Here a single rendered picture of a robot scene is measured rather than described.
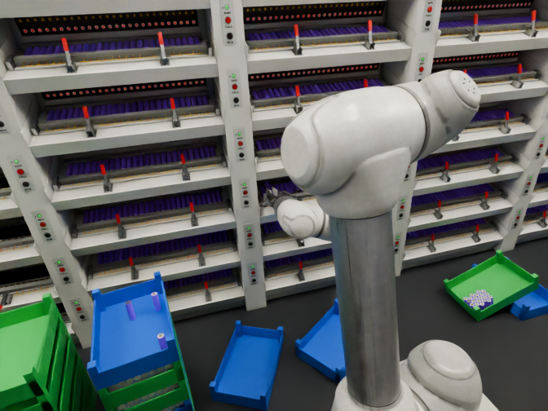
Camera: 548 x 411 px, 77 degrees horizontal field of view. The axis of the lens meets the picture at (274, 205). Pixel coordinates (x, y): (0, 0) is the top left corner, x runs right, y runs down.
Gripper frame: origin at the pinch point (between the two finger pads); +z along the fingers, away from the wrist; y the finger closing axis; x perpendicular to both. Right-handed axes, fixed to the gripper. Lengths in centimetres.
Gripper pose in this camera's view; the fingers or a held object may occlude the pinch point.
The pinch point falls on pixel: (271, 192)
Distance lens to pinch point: 138.3
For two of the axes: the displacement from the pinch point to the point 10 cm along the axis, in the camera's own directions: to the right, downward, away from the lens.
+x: 0.9, 9.5, 3.1
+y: -9.7, 1.5, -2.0
